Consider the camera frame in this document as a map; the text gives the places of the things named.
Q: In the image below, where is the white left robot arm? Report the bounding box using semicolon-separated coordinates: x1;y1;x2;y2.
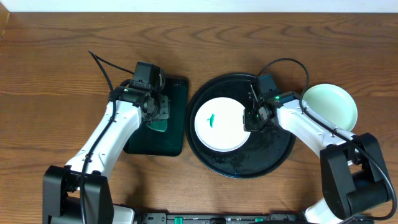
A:
42;86;170;223

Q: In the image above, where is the mint plate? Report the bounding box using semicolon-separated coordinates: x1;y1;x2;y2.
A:
303;83;358;131

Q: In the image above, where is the black round tray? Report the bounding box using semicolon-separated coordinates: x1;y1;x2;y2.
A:
185;73;296;179

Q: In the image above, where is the white pinkish plate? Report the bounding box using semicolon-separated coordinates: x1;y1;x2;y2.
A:
194;97;251;152

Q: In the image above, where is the dark green rectangular tray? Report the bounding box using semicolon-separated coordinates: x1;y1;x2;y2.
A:
123;77;188;157

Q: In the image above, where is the green scrub sponge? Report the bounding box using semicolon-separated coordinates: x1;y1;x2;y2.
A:
146;119;168;133

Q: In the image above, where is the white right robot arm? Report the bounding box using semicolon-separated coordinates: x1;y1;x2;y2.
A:
244;74;397;223

